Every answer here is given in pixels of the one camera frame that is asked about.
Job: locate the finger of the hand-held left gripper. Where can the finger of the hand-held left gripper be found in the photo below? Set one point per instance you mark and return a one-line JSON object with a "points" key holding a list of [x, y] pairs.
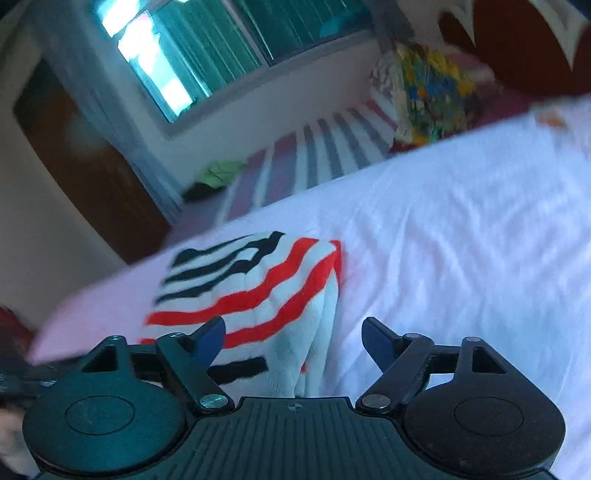
{"points": [[27, 376]]}

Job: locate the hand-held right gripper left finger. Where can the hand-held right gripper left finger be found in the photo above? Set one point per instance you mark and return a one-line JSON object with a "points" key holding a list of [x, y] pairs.
{"points": [[208, 342]]}

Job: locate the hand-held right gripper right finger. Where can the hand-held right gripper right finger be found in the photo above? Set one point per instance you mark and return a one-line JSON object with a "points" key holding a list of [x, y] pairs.
{"points": [[377, 342]]}

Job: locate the red black striped white sweater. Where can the red black striped white sweater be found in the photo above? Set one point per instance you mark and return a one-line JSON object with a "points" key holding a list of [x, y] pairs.
{"points": [[277, 277]]}

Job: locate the person's left hand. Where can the person's left hand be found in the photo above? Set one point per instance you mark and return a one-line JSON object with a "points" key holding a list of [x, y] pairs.
{"points": [[14, 438]]}

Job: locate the dark red cloth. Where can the dark red cloth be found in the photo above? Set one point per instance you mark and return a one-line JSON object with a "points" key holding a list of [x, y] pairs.
{"points": [[11, 325]]}

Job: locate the white blanket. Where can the white blanket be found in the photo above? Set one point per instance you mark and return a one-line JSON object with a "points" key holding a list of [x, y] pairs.
{"points": [[461, 230]]}

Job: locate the green cloth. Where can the green cloth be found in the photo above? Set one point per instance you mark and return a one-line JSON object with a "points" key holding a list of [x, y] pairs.
{"points": [[224, 173]]}

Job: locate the striped bed sheet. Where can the striped bed sheet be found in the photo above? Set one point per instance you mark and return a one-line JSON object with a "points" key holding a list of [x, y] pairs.
{"points": [[286, 166]]}

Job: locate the brown wooden door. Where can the brown wooden door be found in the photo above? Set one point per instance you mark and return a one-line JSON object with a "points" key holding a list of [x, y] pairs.
{"points": [[92, 184]]}

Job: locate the grey sheer curtain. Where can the grey sheer curtain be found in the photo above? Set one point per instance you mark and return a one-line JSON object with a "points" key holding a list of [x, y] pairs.
{"points": [[106, 115]]}

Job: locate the colourful printed pillow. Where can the colourful printed pillow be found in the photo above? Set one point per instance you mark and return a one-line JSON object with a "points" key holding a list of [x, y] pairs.
{"points": [[434, 92]]}

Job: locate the window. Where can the window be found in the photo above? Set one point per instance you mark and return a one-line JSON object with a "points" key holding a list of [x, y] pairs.
{"points": [[152, 69]]}

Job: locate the teal curtain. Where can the teal curtain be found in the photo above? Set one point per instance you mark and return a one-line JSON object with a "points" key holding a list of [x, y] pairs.
{"points": [[221, 41]]}

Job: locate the red white scalloped headboard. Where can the red white scalloped headboard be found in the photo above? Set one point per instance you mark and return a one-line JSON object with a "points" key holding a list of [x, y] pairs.
{"points": [[517, 50]]}

